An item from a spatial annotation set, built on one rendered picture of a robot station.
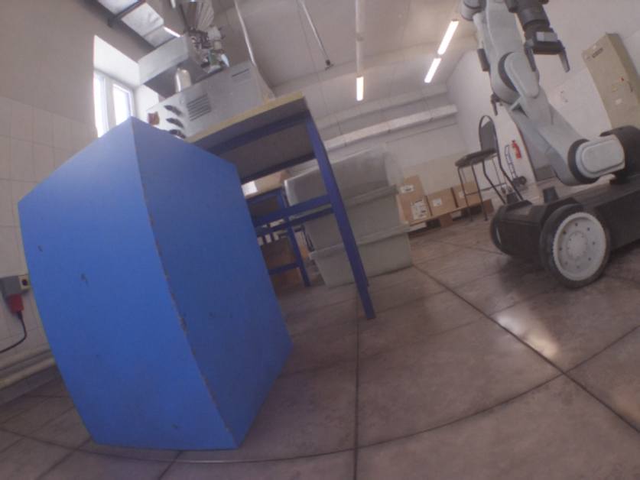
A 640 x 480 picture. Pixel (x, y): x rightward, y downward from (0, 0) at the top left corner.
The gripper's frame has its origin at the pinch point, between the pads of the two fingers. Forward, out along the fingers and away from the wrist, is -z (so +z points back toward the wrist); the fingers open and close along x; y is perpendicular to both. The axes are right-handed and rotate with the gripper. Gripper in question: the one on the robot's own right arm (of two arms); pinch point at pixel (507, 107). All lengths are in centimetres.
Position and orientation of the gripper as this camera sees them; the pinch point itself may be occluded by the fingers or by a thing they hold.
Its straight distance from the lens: 133.6
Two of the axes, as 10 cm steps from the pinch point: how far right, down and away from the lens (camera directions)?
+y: -2.9, 1.0, -9.5
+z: -1.2, -9.9, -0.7
